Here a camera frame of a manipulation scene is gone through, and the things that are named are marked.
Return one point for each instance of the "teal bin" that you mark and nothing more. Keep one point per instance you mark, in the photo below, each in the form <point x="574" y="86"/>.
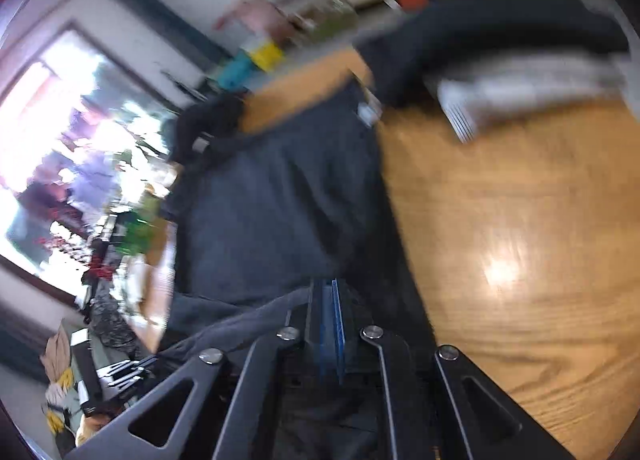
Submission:
<point x="237" y="70"/>

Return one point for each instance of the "green plastic basket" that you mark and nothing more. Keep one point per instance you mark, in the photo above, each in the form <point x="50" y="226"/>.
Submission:
<point x="136" y="236"/>

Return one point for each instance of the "large bright window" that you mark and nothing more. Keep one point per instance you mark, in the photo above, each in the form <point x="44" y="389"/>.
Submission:
<point x="60" y="150"/>

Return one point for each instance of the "printed cloth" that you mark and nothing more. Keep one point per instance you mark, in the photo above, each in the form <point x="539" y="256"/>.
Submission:
<point x="60" y="380"/>

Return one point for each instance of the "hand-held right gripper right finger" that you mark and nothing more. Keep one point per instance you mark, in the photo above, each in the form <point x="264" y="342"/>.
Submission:
<point x="340" y="335"/>

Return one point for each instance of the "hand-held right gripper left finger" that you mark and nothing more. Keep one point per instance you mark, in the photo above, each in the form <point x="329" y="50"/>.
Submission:
<point x="322" y="335"/>

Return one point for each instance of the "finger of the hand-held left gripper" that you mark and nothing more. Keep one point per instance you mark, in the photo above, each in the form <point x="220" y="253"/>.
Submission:
<point x="127" y="372"/>

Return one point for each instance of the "pink box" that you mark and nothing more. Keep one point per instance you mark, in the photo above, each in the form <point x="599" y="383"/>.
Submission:
<point x="262" y="20"/>

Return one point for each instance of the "folded black garment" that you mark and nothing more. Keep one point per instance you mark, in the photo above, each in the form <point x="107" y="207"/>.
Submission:
<point x="480" y="25"/>

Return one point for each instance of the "folded grey garment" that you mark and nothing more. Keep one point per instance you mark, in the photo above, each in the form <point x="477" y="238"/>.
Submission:
<point x="525" y="85"/>

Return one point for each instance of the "yellow bin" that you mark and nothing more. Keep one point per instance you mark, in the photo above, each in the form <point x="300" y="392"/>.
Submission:
<point x="266" y="55"/>

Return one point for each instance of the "green crate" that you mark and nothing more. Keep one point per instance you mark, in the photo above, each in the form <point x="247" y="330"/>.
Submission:
<point x="334" y="20"/>

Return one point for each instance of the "pile of black clothes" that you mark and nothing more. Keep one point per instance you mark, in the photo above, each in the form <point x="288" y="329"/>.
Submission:
<point x="210" y="125"/>

